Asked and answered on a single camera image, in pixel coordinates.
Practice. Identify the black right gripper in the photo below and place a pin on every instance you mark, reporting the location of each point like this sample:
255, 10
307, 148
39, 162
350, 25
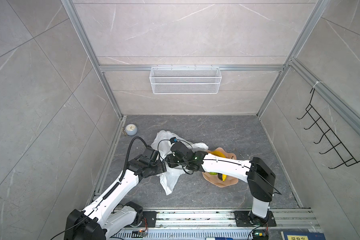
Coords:
170, 160

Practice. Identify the small grey-white round pot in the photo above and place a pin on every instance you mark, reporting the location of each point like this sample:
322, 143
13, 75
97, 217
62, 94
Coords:
130, 130

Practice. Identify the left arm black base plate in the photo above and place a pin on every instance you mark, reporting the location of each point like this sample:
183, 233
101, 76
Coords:
145, 219

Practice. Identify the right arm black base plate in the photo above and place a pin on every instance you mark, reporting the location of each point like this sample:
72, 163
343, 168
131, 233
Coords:
248, 219

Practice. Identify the black wire hook rack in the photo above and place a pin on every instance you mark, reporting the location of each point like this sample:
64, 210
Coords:
328, 133

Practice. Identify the white plastic bag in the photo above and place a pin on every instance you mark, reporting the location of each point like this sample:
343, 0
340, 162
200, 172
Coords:
162, 144

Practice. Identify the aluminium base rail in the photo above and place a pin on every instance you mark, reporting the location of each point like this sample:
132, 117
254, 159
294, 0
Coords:
212, 219

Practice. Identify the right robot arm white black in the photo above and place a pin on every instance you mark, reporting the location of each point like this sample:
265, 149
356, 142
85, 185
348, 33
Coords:
254, 172

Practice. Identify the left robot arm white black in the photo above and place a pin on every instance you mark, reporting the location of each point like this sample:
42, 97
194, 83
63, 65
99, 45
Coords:
99, 221

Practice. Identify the white slotted cable duct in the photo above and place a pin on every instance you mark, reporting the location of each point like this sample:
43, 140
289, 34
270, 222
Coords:
218, 234

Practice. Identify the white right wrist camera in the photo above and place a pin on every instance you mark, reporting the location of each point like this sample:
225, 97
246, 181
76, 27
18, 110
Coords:
173, 140

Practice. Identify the white wire mesh basket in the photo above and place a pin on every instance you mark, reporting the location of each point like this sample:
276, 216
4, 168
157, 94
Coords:
185, 80

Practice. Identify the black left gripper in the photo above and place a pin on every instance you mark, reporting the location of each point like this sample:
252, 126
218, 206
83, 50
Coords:
162, 167

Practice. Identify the pink shell-shaped bowl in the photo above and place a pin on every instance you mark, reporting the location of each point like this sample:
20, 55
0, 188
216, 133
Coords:
214, 179

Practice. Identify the blue yellow label box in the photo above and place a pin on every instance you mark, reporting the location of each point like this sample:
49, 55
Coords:
302, 236

